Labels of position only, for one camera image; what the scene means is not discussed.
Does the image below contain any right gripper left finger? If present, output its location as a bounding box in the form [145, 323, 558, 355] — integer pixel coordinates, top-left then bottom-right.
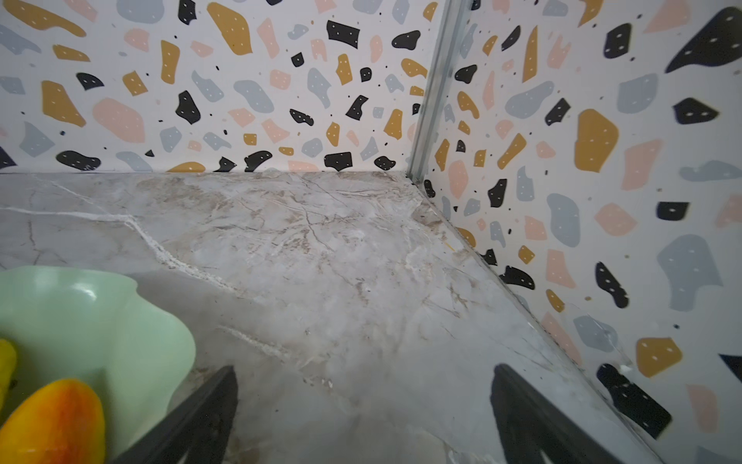
[114, 365, 239, 464]

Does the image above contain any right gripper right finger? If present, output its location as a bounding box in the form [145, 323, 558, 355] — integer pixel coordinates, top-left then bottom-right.
[490, 363, 618, 464]

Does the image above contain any orange green fake mango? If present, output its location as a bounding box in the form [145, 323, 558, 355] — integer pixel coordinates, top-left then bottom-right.
[1, 379, 106, 463]

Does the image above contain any yellow fake lemon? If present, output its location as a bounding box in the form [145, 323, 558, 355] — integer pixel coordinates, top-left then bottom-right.
[0, 339, 17, 408]

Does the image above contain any green scalloped fruit bowl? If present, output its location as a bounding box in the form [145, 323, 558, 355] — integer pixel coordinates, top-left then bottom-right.
[1, 266, 196, 459]

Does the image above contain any right aluminium corner post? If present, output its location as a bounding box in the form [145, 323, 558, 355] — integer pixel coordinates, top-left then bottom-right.
[407, 0, 471, 186]

